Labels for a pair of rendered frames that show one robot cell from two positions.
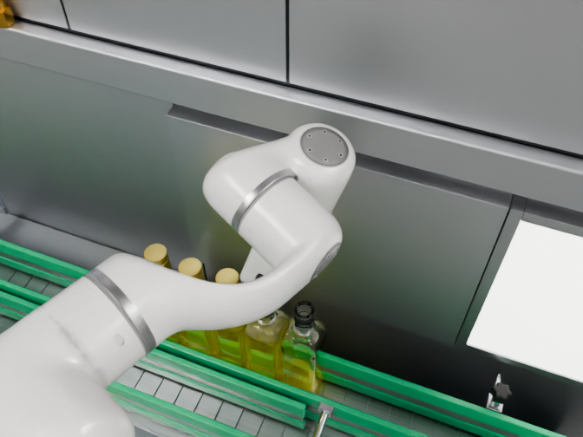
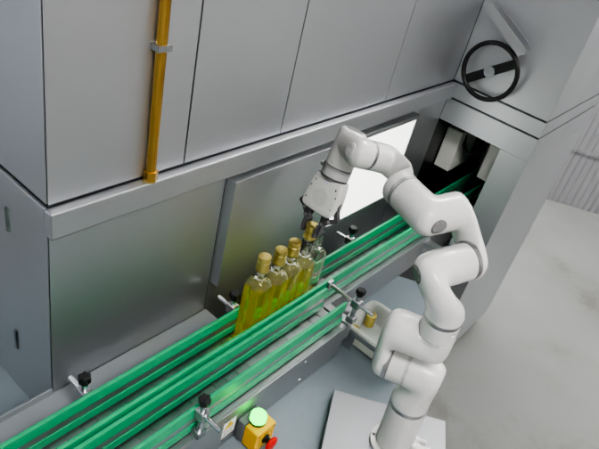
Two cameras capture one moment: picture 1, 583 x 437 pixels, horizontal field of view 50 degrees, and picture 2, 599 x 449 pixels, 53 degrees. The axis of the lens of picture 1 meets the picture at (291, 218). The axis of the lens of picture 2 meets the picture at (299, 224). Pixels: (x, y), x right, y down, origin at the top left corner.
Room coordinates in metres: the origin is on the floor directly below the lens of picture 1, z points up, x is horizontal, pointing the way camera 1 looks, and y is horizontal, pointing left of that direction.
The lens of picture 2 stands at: (0.25, 1.35, 2.07)
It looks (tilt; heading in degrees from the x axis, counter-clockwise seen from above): 34 degrees down; 281
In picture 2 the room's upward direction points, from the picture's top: 15 degrees clockwise
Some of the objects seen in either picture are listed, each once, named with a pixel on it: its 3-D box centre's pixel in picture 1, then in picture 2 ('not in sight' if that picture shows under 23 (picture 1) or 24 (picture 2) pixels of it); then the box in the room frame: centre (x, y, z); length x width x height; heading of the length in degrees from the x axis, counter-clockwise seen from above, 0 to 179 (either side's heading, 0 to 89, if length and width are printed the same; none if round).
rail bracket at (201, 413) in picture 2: not in sight; (208, 423); (0.49, 0.55, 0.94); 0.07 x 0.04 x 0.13; 159
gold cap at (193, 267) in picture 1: (191, 275); (280, 256); (0.52, 0.14, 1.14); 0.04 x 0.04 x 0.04
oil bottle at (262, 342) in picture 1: (267, 351); (296, 282); (0.48, 0.04, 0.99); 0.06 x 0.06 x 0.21; 68
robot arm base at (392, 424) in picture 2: not in sight; (406, 426); (0.07, 0.27, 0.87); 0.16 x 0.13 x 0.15; 4
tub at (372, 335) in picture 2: not in sight; (382, 338); (0.19, -0.10, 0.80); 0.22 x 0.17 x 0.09; 159
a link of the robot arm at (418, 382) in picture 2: not in sight; (413, 380); (0.10, 0.27, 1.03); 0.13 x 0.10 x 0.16; 175
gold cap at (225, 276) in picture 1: (228, 285); (293, 247); (0.50, 0.09, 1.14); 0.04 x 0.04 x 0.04
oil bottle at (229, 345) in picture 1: (235, 338); (282, 289); (0.50, 0.09, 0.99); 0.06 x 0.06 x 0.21; 69
